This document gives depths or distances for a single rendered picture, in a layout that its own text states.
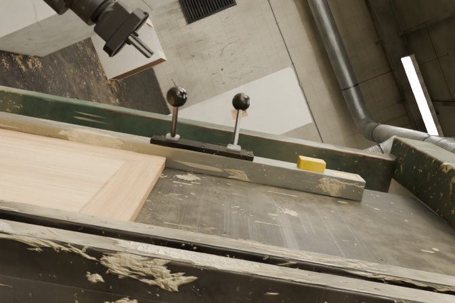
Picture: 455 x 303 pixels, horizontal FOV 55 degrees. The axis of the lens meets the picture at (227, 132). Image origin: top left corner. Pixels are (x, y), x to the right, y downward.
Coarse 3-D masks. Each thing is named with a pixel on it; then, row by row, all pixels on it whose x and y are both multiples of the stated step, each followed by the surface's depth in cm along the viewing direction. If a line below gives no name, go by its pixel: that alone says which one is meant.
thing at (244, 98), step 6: (234, 96) 89; (240, 96) 88; (246, 96) 88; (234, 102) 88; (240, 102) 88; (246, 102) 88; (240, 108) 88; (246, 108) 89; (240, 114) 88; (240, 120) 88; (234, 132) 87; (234, 138) 86; (234, 144) 86; (228, 150) 85; (234, 150) 85
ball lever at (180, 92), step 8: (176, 88) 78; (168, 96) 78; (176, 96) 77; (184, 96) 78; (176, 104) 78; (176, 112) 81; (176, 120) 82; (176, 128) 84; (168, 136) 85; (176, 136) 85
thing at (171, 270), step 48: (0, 240) 34; (48, 240) 34; (96, 240) 35; (144, 240) 38; (192, 240) 38; (240, 240) 40; (0, 288) 35; (48, 288) 35; (96, 288) 35; (144, 288) 35; (192, 288) 35; (240, 288) 34; (288, 288) 34; (336, 288) 35; (384, 288) 36; (432, 288) 39
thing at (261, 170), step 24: (0, 120) 83; (24, 120) 84; (48, 120) 87; (96, 144) 84; (120, 144) 84; (144, 144) 84; (192, 168) 84; (216, 168) 84; (240, 168) 84; (264, 168) 84; (288, 168) 84; (312, 192) 85; (336, 192) 85; (360, 192) 85
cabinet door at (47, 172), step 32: (0, 160) 66; (32, 160) 69; (64, 160) 72; (96, 160) 75; (128, 160) 78; (160, 160) 81; (0, 192) 55; (32, 192) 57; (64, 192) 59; (96, 192) 60; (128, 192) 62
